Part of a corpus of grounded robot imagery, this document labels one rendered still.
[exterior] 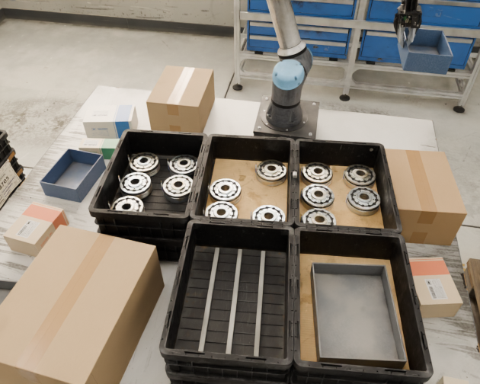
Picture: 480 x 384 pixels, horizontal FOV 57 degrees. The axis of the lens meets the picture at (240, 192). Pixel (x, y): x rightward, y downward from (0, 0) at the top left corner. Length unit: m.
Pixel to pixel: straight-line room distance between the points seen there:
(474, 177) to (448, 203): 1.56
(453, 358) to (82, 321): 0.98
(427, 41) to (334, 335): 1.19
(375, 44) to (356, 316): 2.40
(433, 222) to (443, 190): 0.12
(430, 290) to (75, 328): 0.97
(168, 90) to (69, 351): 1.17
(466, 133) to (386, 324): 2.38
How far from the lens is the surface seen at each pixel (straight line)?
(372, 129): 2.03
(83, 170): 1.85
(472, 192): 2.99
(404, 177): 1.58
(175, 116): 1.88
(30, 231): 1.58
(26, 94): 3.86
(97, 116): 1.97
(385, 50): 3.36
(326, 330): 1.19
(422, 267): 1.45
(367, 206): 1.45
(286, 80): 1.69
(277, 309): 1.21
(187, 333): 1.18
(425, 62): 1.72
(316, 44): 3.33
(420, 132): 2.09
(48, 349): 1.16
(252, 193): 1.47
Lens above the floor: 1.87
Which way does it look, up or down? 45 degrees down
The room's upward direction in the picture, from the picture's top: straight up
